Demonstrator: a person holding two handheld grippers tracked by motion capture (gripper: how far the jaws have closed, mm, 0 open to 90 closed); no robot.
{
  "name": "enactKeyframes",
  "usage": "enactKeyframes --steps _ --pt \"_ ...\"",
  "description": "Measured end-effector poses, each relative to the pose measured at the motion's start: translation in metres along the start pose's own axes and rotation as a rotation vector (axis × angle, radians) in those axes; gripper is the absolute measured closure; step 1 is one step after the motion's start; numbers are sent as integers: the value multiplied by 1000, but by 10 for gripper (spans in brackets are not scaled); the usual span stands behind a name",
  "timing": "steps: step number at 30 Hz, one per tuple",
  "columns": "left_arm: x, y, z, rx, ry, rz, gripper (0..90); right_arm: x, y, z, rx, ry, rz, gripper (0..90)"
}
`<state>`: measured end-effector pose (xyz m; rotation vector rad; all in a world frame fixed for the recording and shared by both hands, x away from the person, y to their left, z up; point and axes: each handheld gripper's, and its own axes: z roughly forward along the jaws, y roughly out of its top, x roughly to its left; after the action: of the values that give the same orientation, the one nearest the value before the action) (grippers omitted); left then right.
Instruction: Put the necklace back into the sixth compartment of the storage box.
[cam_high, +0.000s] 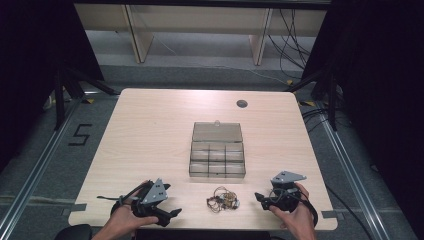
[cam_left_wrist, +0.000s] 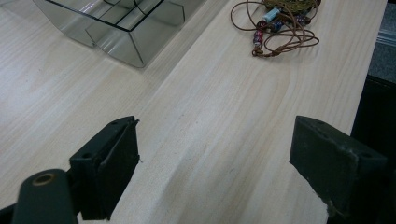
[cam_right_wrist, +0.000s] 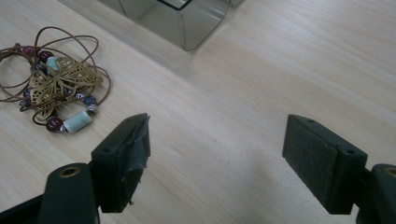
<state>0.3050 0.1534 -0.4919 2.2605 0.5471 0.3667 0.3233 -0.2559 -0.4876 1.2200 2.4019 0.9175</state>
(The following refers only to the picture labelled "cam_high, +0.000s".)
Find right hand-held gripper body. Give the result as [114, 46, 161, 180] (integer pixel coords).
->
[262, 170, 308, 213]

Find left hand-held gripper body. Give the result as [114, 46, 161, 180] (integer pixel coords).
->
[131, 178, 172, 228]

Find small cable bundle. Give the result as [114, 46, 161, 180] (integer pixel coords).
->
[205, 186, 241, 214]

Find clear compartment box with lid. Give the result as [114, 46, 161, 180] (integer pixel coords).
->
[188, 120, 247, 179]

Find person's right hand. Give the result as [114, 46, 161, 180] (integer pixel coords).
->
[268, 182, 316, 236]

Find person's left hand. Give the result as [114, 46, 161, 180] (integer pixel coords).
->
[109, 180, 160, 234]

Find black rounded seat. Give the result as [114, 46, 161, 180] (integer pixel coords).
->
[53, 223, 94, 240]

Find black metal stand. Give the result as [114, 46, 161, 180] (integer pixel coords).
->
[284, 68, 344, 132]
[53, 63, 121, 132]

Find black wrist strap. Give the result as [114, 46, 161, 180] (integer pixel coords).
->
[96, 184, 148, 216]
[298, 191, 320, 228]

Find black floor cable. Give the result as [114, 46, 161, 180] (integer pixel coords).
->
[324, 184, 375, 240]

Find aluminium floor rail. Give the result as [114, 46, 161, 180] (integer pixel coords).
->
[0, 91, 101, 239]
[316, 103, 391, 240]

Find black floor cables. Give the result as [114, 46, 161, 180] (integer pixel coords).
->
[300, 107, 351, 134]

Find bundle of black cables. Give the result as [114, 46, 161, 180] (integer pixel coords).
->
[267, 9, 313, 80]

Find light wooden desk frame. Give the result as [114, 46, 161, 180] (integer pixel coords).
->
[73, 3, 330, 67]

